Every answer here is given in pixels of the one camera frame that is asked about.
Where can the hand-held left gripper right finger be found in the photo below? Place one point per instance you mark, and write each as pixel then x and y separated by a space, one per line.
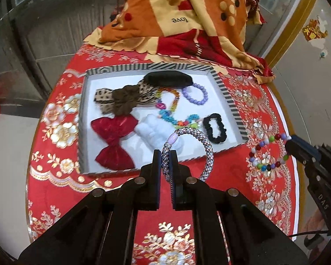
pixel 179 187

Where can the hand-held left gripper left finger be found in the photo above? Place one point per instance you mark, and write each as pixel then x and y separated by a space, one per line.
pixel 155 171

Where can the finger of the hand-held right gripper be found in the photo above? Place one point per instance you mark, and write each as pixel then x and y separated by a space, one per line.
pixel 300 149

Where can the small black scrunchie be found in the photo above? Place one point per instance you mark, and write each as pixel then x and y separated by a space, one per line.
pixel 207 127

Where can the brown scrunchie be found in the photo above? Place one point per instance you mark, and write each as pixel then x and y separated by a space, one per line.
pixel 124 102

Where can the leopard print hair bow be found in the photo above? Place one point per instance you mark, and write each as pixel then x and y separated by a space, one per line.
pixel 103 95

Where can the large black hair band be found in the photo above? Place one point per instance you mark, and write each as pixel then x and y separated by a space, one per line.
pixel 168 79

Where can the striped cardboard box tray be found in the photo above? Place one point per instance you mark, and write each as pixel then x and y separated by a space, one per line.
pixel 113 80

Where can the white fluffy scrunchie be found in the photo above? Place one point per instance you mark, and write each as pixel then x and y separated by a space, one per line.
pixel 154 132

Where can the red gold floral tablecloth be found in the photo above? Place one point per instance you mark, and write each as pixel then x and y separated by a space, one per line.
pixel 231 176

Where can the red satin hair bow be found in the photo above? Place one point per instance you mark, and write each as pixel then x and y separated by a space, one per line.
pixel 113 129

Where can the orange red printed blanket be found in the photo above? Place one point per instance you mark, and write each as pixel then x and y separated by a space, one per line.
pixel 154 11

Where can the red gold wall sticker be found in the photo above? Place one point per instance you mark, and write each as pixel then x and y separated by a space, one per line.
pixel 314 31

